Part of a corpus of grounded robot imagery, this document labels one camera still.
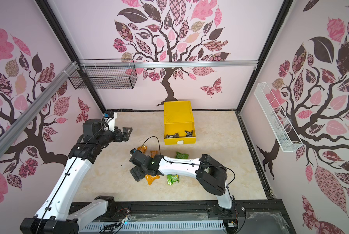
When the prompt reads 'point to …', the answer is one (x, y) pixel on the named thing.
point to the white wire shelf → (284, 129)
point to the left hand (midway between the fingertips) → (123, 131)
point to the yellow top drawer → (171, 128)
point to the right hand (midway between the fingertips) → (139, 170)
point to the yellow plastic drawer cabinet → (178, 113)
